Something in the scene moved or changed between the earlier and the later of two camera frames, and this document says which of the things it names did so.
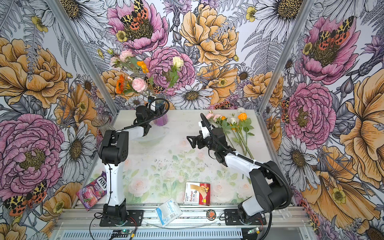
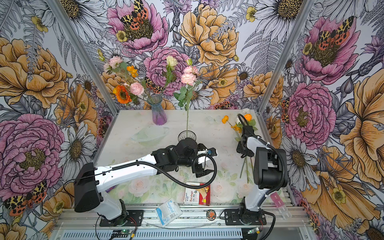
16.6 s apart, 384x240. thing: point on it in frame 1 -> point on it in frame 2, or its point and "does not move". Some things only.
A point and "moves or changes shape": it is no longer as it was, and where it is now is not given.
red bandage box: (197, 193) does not move
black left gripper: (157, 114) -> (199, 167)
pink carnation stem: (125, 58) -> (114, 64)
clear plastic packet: (168, 212) does not move
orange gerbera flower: (120, 84) -> (122, 95)
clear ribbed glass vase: (103, 123) -> (185, 134)
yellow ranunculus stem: (143, 66) -> (132, 71)
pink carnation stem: (210, 116) -> (188, 79)
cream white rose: (178, 63) -> (171, 62)
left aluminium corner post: (83, 57) does not move
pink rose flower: (139, 84) moves or changes shape
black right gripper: (200, 138) -> (238, 149)
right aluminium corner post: (304, 12) does not move
